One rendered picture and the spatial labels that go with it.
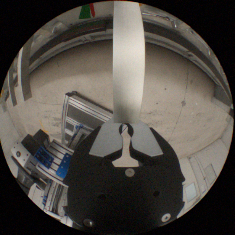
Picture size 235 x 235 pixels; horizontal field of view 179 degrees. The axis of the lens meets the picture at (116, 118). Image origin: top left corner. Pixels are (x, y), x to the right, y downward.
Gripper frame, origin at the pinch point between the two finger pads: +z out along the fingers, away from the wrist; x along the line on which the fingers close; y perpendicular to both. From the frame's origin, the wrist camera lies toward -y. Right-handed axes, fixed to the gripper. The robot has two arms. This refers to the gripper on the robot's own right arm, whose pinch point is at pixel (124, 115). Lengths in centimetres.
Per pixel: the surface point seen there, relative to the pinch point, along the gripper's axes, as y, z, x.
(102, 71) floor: -14, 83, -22
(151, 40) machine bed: -53, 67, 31
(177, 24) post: -32.0, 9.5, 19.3
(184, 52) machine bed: -55, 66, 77
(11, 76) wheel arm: -20, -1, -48
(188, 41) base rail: -29.2, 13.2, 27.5
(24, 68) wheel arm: -13.7, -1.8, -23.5
